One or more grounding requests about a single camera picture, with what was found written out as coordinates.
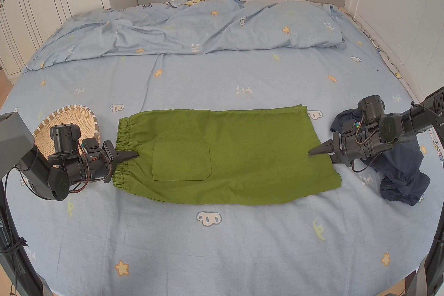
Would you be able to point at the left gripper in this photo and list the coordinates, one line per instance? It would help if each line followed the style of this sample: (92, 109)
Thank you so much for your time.
(99, 166)

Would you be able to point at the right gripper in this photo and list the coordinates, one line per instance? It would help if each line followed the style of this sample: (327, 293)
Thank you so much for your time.
(357, 147)

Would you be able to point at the green shorts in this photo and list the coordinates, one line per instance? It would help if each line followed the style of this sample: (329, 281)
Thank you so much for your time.
(242, 162)

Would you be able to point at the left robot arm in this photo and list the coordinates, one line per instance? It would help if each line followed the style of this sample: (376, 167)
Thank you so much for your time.
(52, 180)

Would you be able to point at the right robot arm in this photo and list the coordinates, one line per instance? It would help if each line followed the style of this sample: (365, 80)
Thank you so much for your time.
(416, 121)

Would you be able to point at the round woven basket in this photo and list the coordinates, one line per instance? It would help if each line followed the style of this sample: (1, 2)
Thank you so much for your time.
(86, 117)

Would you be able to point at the dark blue garment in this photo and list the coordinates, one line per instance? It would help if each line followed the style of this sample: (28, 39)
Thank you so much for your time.
(402, 169)

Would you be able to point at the bed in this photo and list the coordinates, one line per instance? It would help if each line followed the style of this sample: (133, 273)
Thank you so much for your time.
(208, 253)

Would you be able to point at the pale blue quilt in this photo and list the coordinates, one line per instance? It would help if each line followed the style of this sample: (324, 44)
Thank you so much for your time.
(208, 31)

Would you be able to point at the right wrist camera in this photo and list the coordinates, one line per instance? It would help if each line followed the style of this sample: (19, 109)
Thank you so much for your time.
(350, 127)

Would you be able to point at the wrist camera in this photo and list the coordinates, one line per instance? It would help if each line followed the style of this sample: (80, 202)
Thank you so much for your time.
(350, 127)
(91, 144)

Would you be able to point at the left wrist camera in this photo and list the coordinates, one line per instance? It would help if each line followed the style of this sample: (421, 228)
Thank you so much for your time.
(91, 144)

